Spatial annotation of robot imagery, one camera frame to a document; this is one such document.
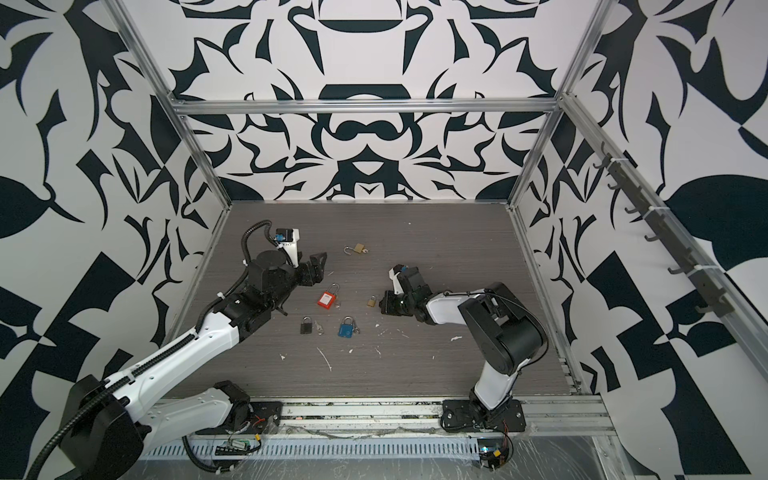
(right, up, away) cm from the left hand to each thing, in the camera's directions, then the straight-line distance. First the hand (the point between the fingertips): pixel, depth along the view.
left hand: (313, 248), depth 78 cm
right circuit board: (+43, -47, -7) cm, 65 cm away
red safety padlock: (+1, -16, +16) cm, 22 cm away
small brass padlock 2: (+9, -1, +27) cm, 29 cm away
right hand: (+17, -17, +14) cm, 28 cm away
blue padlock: (+7, -24, +11) cm, 27 cm away
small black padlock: (-5, -23, +11) cm, 26 cm away
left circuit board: (-16, -45, -9) cm, 48 cm away
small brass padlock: (+14, -17, +16) cm, 28 cm away
